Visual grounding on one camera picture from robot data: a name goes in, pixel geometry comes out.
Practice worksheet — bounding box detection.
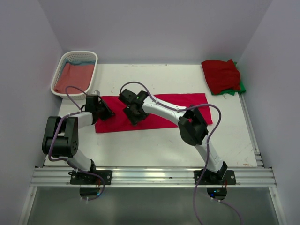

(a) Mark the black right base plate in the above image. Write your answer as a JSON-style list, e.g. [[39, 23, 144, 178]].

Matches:
[[199, 170, 237, 185]]

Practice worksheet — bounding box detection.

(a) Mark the white perforated plastic basket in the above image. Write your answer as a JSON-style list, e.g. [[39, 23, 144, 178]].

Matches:
[[50, 51, 98, 100]]

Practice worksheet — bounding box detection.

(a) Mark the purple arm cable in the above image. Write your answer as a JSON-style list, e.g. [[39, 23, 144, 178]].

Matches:
[[48, 85, 106, 202], [120, 81, 243, 225]]

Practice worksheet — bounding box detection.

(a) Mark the aluminium mounting rail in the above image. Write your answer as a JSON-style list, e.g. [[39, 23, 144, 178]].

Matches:
[[30, 166, 277, 188]]

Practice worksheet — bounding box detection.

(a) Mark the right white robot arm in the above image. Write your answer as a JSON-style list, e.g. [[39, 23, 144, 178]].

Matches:
[[119, 89, 228, 184]]

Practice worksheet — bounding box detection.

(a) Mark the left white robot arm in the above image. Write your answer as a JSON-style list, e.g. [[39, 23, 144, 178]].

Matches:
[[42, 95, 115, 184]]

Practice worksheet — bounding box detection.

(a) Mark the salmon pink folded shirt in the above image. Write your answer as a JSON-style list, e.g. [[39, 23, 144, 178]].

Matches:
[[54, 63, 94, 94]]

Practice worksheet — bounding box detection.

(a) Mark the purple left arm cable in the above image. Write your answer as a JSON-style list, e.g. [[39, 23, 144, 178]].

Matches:
[[48, 85, 106, 202]]

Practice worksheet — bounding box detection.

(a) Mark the light blue folded shirt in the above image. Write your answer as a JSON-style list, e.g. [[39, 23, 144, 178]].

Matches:
[[64, 59, 95, 66]]

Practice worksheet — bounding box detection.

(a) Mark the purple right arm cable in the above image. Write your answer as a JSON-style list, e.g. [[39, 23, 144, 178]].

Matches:
[[120, 81, 243, 225]]

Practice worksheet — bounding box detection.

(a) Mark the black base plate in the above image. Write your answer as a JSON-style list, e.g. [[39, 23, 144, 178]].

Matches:
[[199, 170, 237, 185], [68, 170, 113, 185]]

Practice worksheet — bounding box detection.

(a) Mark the dark red folded shirt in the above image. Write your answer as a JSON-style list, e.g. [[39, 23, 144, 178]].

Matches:
[[201, 59, 241, 95]]

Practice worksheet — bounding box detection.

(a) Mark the crimson red t-shirt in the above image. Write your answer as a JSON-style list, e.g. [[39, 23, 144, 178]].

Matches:
[[95, 93, 208, 134]]

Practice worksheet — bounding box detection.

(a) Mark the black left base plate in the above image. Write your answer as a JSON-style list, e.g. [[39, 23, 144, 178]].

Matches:
[[68, 170, 113, 185]]

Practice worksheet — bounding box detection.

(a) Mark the green folded shirt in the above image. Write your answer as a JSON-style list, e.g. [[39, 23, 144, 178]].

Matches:
[[210, 60, 246, 96]]

